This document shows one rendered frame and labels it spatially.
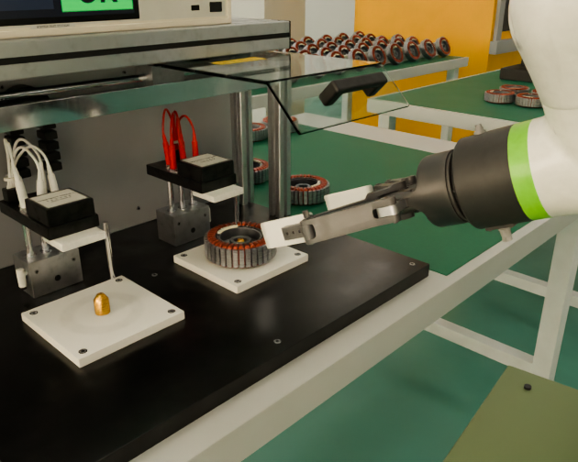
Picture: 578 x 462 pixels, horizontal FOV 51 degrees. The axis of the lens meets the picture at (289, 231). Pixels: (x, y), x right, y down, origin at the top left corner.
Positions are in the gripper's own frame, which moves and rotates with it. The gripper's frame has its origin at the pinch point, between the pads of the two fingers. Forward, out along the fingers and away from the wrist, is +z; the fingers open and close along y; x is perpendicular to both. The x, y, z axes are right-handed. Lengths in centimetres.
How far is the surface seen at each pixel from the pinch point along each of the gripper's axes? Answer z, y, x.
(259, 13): 228, 322, 114
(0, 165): 43.0, -10.7, 18.6
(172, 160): 28.5, 8.6, 12.3
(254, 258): 16.9, 7.5, -5.3
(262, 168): 44, 48, 7
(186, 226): 32.5, 10.8, 1.4
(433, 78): 124, 354, 29
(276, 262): 16.2, 11.2, -7.2
